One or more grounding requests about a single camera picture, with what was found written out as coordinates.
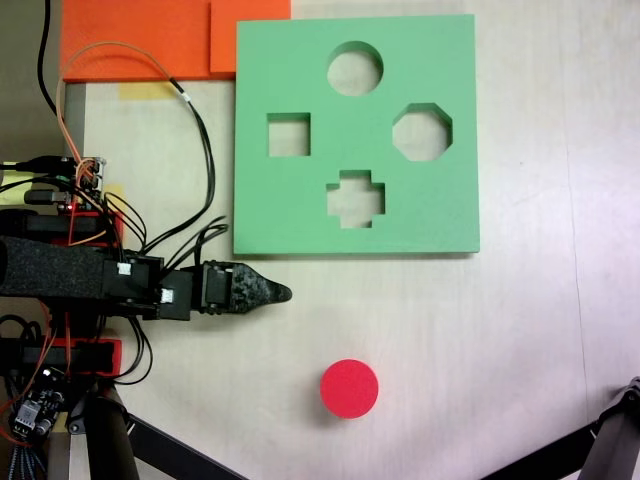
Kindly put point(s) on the green shape sorter board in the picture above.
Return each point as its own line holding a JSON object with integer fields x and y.
{"x": 250, "y": 50}

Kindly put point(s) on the black tripod brace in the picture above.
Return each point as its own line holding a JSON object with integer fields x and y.
{"x": 170, "y": 450}
{"x": 540, "y": 457}

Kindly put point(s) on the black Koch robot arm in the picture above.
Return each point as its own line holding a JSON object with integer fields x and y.
{"x": 60, "y": 270}

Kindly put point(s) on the red cylinder block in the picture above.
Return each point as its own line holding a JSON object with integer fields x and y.
{"x": 349, "y": 387}

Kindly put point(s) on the black tripod leg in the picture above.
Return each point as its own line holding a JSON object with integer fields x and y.
{"x": 107, "y": 440}
{"x": 612, "y": 435}

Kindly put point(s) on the black power circuit board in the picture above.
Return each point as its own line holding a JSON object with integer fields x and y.
{"x": 36, "y": 407}

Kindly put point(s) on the yellow sticky note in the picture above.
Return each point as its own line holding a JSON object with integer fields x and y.
{"x": 11, "y": 177}

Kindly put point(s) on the small circuit board with connectors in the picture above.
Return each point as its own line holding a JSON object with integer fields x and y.
{"x": 91, "y": 175}

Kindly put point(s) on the black rectangular plug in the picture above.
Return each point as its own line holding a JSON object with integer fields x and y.
{"x": 41, "y": 196}

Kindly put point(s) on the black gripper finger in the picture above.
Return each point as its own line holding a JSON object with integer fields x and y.
{"x": 255, "y": 281}
{"x": 255, "y": 301}

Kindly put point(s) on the yellow tape strip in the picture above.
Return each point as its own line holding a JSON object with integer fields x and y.
{"x": 145, "y": 90}
{"x": 116, "y": 191}

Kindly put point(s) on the large flat orange plate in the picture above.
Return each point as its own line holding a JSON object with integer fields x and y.
{"x": 135, "y": 30}

